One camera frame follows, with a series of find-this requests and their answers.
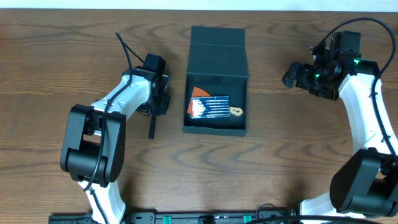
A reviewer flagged dark green open box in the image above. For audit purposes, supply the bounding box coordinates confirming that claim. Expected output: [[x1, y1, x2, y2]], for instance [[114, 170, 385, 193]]
[[182, 26, 249, 137]]

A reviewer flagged orange scraper wooden handle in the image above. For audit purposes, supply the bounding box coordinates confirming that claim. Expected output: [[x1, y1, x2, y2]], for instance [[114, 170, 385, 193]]
[[187, 87, 244, 116]]

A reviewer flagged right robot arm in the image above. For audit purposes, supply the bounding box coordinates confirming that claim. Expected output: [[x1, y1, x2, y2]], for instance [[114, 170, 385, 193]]
[[282, 31, 397, 218]]

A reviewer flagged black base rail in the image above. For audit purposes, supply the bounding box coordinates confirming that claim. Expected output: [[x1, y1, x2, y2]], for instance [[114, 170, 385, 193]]
[[48, 208, 287, 224]]

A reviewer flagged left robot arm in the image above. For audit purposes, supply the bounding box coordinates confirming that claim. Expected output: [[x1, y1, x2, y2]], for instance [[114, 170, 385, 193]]
[[60, 54, 170, 223]]

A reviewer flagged small claw hammer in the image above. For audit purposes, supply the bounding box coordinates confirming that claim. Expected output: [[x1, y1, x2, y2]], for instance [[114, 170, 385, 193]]
[[148, 115, 156, 140]]

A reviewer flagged blue screwdriver set case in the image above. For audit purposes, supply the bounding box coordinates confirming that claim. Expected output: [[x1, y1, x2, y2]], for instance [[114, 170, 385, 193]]
[[190, 96, 230, 119]]

